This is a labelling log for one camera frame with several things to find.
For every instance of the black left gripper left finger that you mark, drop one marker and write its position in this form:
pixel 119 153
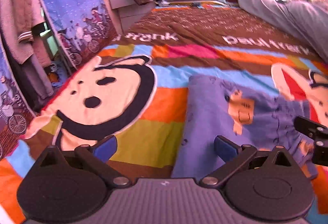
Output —
pixel 94 159

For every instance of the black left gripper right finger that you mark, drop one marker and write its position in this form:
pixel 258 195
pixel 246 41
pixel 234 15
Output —
pixel 236 158

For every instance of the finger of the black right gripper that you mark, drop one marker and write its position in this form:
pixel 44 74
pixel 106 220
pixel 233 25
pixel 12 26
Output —
pixel 310 128

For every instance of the blue patterned kids pants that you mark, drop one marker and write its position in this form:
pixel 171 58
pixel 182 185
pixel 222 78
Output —
pixel 242 115

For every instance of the colourful cartoon monkey bedspread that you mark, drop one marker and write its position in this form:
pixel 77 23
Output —
pixel 136 89

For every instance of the grey rumpled duvet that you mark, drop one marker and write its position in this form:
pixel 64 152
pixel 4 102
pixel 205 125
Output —
pixel 305 20

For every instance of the white bedside table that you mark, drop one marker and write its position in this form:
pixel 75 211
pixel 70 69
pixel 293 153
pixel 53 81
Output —
pixel 129 12

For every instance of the pink hanging clothes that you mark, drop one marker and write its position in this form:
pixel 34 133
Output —
pixel 21 26

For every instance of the blue bicycle print curtain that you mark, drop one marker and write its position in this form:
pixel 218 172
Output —
pixel 75 30

